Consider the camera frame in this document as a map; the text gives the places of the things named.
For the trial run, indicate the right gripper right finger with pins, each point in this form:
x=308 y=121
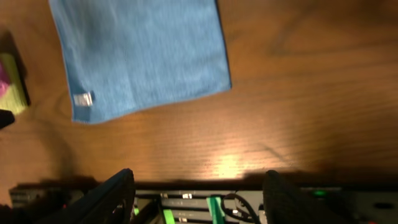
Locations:
x=284 y=203

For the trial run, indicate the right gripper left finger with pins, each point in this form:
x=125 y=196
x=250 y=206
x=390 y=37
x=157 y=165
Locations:
x=110 y=202

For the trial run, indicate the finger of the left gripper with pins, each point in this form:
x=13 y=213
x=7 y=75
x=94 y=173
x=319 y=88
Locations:
x=6 y=118

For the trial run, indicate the purple folded cloth left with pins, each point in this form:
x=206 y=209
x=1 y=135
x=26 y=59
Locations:
x=4 y=80

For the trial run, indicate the blue microfiber cloth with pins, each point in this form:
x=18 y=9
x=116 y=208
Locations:
x=124 y=56

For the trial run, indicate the green folded cloth left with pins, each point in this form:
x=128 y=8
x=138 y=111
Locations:
x=14 y=98

